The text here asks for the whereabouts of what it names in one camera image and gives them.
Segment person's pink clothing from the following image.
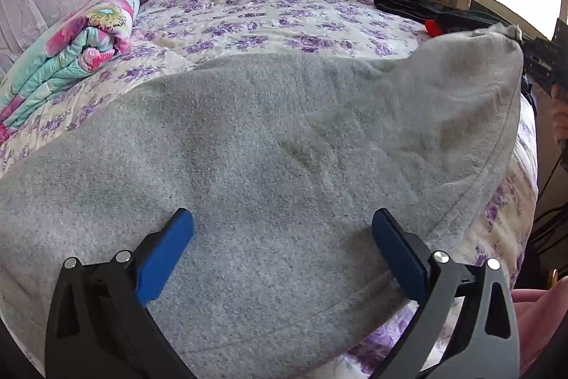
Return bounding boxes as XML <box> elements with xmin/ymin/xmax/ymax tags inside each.
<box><xmin>510</xmin><ymin>287</ymin><xmax>568</xmax><ymax>376</ymax></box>

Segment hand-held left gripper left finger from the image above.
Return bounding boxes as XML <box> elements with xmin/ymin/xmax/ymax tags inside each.
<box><xmin>44</xmin><ymin>208</ymin><xmax>196</xmax><ymax>379</ymax></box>

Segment black garment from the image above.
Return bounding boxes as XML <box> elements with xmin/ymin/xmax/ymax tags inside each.
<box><xmin>374</xmin><ymin>0</ymin><xmax>502</xmax><ymax>36</ymax></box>

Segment grey towel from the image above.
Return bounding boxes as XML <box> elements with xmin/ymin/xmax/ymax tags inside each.
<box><xmin>0</xmin><ymin>24</ymin><xmax>525</xmax><ymax>366</ymax></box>

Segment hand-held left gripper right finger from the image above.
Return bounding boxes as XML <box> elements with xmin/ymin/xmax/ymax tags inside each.
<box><xmin>372</xmin><ymin>208</ymin><xmax>520</xmax><ymax>379</ymax></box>

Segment folded colourful floral quilt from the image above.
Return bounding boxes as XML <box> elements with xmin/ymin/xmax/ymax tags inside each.
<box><xmin>0</xmin><ymin>0</ymin><xmax>141</xmax><ymax>144</ymax></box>

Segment person's right hand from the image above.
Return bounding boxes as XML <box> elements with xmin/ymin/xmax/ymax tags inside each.
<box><xmin>551</xmin><ymin>88</ymin><xmax>568</xmax><ymax>151</ymax></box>

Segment black cable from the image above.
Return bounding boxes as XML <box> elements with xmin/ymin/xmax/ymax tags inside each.
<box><xmin>529</xmin><ymin>205</ymin><xmax>568</xmax><ymax>256</ymax></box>

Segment purple floral bedspread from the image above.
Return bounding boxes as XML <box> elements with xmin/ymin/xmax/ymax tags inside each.
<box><xmin>0</xmin><ymin>0</ymin><xmax>540</xmax><ymax>379</ymax></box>

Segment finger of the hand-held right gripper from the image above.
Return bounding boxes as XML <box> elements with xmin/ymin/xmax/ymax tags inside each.
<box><xmin>521</xmin><ymin>18</ymin><xmax>568</xmax><ymax>98</ymax></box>

